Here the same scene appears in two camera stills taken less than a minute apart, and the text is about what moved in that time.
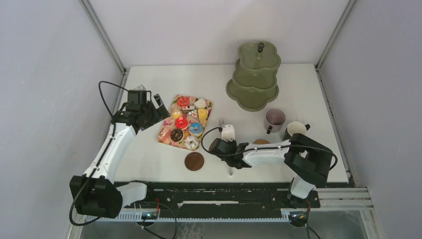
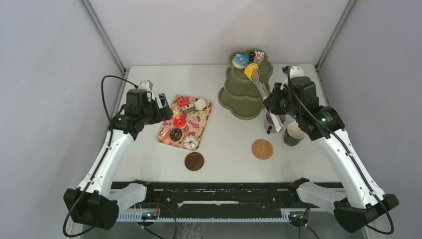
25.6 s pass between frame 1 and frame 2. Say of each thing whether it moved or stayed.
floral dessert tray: stayed
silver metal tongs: moved
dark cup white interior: stayed
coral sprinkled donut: stayed
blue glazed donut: moved
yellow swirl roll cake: moved
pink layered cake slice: stayed
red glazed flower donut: stayed
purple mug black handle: stayed
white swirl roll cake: stayed
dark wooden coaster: stayed
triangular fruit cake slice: moved
